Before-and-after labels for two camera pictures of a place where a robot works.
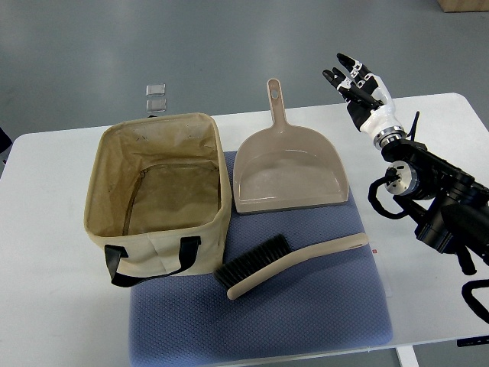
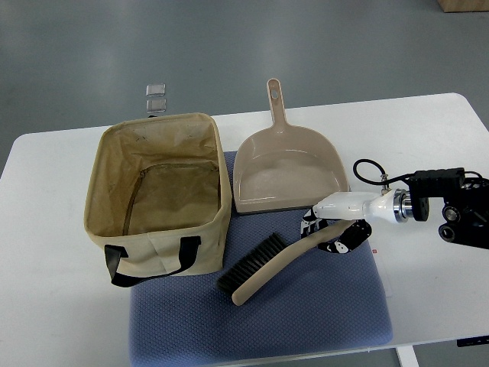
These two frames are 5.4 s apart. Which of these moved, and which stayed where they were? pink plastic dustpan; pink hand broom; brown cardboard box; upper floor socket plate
Moved: pink hand broom
Stayed: upper floor socket plate; brown cardboard box; pink plastic dustpan
